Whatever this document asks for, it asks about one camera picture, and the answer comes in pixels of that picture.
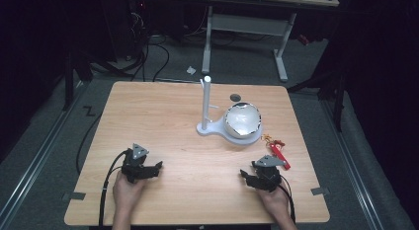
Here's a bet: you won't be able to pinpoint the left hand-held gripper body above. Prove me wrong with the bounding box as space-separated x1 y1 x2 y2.
121 143 156 185

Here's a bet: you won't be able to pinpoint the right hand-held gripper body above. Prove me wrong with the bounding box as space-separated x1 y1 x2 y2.
247 154 288 193

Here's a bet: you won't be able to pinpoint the red keychain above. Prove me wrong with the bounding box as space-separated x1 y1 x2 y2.
261 133 293 172

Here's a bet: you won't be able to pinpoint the white hook stand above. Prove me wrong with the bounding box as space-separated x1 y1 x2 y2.
196 75 264 146

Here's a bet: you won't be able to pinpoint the person's right hand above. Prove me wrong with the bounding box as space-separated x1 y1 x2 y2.
255 181 292 222

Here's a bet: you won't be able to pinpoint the person's left hand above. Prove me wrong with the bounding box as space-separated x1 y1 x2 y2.
112 171 146 213

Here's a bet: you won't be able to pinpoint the white shiny bowl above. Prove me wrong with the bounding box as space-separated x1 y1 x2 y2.
223 102 263 140

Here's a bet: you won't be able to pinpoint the black metal stand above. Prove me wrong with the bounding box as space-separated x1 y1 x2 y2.
62 48 95 112
286 51 350 132

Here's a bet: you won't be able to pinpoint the white-legged wooden desk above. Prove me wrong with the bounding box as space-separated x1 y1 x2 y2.
201 0 341 83

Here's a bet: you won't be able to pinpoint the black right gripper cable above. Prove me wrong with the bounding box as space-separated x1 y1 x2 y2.
277 175 296 224

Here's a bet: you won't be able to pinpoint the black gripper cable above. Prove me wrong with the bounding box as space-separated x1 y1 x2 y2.
277 175 296 224
98 149 130 228

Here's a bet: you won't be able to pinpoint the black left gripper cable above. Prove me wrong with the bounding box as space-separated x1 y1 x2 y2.
98 149 130 228

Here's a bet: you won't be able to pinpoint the thin black floor cable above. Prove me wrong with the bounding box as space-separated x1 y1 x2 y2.
75 113 104 176

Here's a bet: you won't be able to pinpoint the metal floor rail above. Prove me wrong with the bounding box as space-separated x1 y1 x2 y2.
0 81 87 228
320 99 385 230

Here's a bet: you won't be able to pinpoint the black floor cables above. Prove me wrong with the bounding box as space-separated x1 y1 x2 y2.
88 2 211 83

